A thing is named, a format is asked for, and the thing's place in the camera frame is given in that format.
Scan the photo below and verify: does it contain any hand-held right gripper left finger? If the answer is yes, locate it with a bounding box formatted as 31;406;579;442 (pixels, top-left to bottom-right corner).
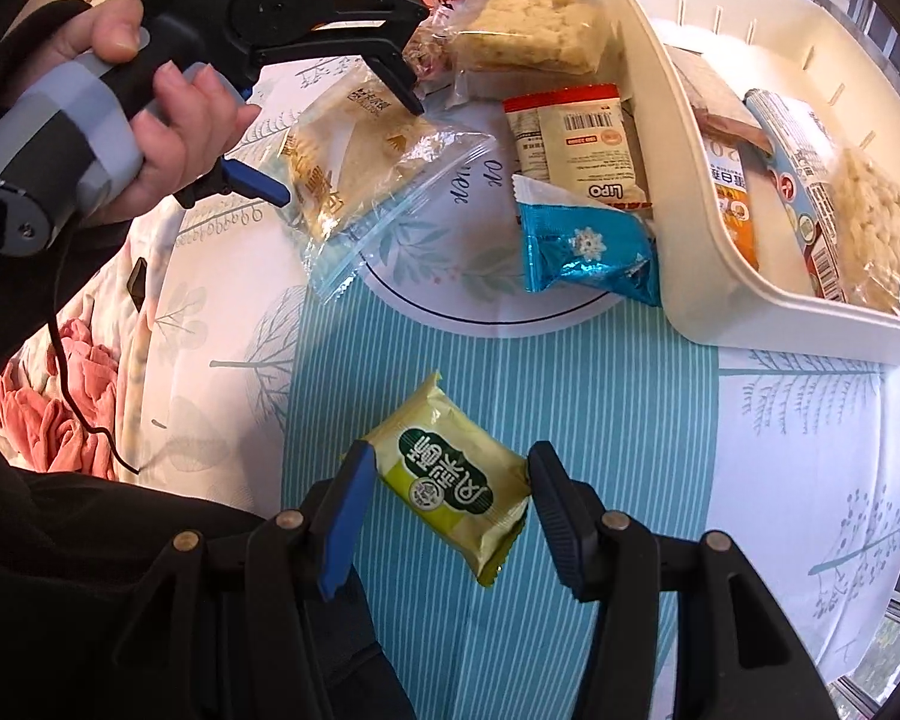
112;439;380;720

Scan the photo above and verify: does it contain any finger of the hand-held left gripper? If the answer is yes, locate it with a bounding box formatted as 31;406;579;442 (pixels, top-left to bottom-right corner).
358;36;426;119
171;156;292;209

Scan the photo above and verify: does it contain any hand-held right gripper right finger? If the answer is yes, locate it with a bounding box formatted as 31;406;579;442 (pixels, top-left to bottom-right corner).
526;440;845;720

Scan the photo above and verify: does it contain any clear nut ball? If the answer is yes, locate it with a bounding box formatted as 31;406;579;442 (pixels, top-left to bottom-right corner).
401;19;462;87

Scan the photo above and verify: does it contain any clear bag with pastry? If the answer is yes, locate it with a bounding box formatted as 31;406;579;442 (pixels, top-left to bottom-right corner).
274;64;496;299

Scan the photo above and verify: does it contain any green snack packet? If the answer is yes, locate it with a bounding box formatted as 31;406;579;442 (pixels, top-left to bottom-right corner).
343;370;533;590

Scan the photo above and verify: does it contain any rice crispy block bag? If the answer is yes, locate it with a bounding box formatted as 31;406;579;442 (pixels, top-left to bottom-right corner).
439;0;623;102

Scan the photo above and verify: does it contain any orange and white biscuit packet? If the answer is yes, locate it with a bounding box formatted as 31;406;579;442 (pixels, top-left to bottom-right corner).
502;82;657;218

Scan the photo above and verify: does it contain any blue foil snack packet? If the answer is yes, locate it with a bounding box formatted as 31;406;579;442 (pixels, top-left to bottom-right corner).
511;174;662;308

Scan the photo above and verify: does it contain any white plastic bin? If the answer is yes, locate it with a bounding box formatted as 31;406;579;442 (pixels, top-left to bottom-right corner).
585;0;900;367

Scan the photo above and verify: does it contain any beige cracker packet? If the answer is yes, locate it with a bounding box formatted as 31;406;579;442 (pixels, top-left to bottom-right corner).
664;45;777;155

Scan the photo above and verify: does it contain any orange snack packet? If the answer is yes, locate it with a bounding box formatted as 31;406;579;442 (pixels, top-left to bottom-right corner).
701;131;762;271

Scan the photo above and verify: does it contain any long white snack packet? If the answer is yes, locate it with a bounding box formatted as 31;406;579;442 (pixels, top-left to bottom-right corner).
742;86;848;301

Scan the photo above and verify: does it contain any clear bag of rice puffs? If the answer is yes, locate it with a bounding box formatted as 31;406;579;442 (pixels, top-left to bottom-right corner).
825;146;900;316

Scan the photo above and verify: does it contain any person's left hand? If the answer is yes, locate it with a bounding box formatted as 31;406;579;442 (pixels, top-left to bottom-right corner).
52;0;262;230

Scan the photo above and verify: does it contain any black phone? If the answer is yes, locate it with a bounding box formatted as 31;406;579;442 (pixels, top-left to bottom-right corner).
124;256;149;308

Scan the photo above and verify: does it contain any pastel fleece blanket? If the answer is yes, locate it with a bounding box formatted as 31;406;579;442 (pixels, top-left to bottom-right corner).
0;236;166;500

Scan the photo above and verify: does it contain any person's black clothing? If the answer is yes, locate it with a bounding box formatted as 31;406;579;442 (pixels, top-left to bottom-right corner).
0;420;421;720

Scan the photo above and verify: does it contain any pink blanket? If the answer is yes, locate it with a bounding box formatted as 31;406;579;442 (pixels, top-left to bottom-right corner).
0;317;121;479

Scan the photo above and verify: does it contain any black cable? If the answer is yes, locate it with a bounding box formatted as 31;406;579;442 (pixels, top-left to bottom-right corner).
45;236;142;479

